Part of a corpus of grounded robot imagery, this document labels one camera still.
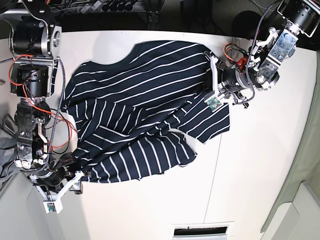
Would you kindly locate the white vent slot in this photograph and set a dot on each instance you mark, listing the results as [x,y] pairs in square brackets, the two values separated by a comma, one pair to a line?
[203,231]

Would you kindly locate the navy white striped t-shirt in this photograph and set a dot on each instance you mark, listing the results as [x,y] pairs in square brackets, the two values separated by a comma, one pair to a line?
[132,117]

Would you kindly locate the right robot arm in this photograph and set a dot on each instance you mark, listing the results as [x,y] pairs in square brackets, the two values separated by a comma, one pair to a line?
[34,42]

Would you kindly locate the black round stool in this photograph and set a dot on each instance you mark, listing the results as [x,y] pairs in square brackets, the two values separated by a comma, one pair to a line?
[244,24]

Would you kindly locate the black power strip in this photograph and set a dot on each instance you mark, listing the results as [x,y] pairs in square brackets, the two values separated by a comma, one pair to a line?
[107,6]

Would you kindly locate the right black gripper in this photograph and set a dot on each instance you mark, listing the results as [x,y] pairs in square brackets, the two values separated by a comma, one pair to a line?
[55,178]

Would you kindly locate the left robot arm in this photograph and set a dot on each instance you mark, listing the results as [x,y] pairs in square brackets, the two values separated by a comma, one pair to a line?
[264,58]

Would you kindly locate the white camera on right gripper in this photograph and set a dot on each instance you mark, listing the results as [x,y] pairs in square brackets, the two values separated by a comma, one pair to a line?
[52,195]

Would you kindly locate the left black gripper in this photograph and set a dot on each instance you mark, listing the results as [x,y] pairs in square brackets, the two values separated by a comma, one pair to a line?
[232,79]

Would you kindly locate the grey clothes pile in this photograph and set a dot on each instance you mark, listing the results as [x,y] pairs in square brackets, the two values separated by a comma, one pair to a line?
[8,149]

